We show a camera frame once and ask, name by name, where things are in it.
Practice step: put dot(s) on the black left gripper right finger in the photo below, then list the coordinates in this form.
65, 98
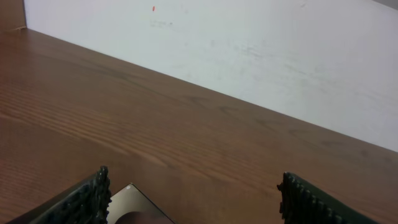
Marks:
304, 203

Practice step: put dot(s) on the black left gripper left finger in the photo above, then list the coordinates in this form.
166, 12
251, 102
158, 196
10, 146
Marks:
86, 202

